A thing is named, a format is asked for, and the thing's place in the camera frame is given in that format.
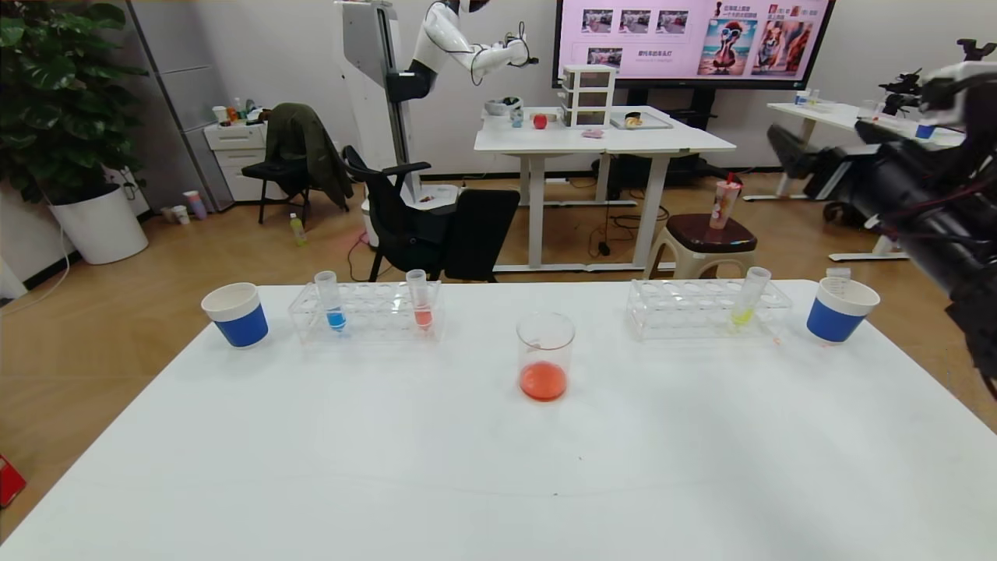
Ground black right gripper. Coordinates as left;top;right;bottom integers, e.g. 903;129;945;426
766;119;941;238

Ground blue pigment test tube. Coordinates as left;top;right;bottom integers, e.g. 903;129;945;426
315;270;347;333

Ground yellow pigment test tube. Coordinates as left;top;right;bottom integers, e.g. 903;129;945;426
730;266;772;326

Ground clear plastic tube rack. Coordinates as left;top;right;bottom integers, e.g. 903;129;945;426
288;280;445;344
625;278;794;342

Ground clear glass beaker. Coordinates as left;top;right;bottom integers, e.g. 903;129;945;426
516;312;576;403

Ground white desk with lab items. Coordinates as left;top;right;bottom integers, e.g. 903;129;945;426
744;101;967;262

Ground drink cup with red straw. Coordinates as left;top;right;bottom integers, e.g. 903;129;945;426
709;173;742;230

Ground black TV stand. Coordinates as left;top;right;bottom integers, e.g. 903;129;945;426
594;86;721;202

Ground brown topped stool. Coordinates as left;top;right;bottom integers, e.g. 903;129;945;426
645;213;758;280

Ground blue and white paper cup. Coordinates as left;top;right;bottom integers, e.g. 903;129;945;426
806;277;881;344
201;282;270;348

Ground large TV screen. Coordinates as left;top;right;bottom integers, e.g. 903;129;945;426
551;0;837;90

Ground grey tray with food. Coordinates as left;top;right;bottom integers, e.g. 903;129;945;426
610;111;675;131

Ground white desk with organiser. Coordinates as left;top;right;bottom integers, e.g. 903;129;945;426
474;106;737;273

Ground white drawer organiser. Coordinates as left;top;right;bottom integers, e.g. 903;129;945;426
561;65;618;129

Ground black padded office chair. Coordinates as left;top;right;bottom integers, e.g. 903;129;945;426
442;189;521;283

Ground white humanoid robot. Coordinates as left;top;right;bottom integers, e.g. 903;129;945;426
335;0;462;235
386;0;540;104

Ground black mesh office chair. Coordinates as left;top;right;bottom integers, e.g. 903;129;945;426
341;145;460;283

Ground dark green jacket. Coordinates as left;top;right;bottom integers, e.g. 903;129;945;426
265;102;354;211

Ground black folding chair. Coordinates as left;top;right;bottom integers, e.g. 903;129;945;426
241;117;351;228

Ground white drawer cabinet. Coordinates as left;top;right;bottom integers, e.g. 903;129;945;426
203;122;287;205

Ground tall grey cabinet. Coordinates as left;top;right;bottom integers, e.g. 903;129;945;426
127;0;234;213

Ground white plant pot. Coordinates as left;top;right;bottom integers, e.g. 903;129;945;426
49;184;150;266

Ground green leafy plant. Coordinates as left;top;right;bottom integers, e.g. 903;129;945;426
0;0;149;205

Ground red flat object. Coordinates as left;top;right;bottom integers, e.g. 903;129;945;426
0;455;27;509

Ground black camera arm rig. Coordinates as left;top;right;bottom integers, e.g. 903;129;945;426
879;39;997;118

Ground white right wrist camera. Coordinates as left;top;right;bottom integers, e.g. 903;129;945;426
919;61;997;129

